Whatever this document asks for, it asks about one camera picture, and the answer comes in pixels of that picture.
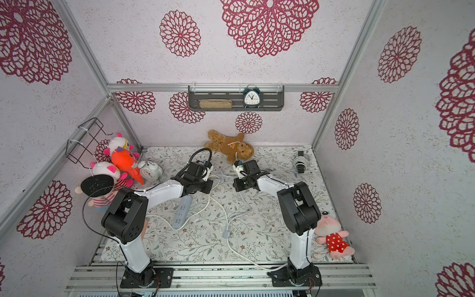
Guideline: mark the black wire basket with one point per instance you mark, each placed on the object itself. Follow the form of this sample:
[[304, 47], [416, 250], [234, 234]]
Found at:
[[88, 147]]

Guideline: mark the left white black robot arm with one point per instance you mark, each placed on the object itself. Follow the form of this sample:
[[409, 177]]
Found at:
[[125, 218]]

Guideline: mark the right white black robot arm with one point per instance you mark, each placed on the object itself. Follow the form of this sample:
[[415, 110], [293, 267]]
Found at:
[[299, 210]]

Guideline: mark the pink power strip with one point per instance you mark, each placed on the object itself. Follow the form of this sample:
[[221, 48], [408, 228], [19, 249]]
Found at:
[[144, 229]]

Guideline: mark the white owl plush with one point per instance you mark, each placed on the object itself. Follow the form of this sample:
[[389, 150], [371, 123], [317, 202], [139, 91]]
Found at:
[[117, 142]]

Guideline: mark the teal alarm clock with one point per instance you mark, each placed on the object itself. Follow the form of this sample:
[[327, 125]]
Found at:
[[252, 98]]

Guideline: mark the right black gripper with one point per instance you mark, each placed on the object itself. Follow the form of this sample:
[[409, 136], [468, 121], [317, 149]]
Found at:
[[243, 184]]

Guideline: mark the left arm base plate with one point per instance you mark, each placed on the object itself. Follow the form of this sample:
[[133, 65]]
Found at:
[[149, 278]]

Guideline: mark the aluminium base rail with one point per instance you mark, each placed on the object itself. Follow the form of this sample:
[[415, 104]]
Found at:
[[101, 276]]

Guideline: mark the black-haired doll plush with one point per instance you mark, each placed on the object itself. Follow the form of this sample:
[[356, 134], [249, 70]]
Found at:
[[98, 188]]

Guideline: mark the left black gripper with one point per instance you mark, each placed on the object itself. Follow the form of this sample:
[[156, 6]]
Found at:
[[208, 189]]

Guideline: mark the orange fox plush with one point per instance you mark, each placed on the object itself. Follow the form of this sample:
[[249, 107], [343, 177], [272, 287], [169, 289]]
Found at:
[[126, 162]]

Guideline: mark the brown teddy bear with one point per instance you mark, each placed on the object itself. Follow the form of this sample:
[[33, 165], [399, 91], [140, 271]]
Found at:
[[235, 148]]

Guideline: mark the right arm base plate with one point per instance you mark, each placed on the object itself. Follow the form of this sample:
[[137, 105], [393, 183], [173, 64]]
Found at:
[[309, 276]]

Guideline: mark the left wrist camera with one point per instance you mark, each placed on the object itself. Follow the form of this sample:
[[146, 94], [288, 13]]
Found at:
[[208, 171]]

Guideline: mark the pink striped pig plush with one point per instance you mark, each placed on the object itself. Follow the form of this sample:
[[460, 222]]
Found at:
[[120, 179]]

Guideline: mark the grey wall shelf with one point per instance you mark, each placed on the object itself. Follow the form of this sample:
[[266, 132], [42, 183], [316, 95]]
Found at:
[[273, 98]]

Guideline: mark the white round alarm clock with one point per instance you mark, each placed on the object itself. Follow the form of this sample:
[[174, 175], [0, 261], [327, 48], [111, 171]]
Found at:
[[150, 171]]

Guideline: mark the beige pouch on shelf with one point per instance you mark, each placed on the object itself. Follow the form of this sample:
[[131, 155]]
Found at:
[[215, 104]]

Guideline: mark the pink red dotted plush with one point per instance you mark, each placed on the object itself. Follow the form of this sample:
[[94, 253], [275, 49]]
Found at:
[[330, 233]]

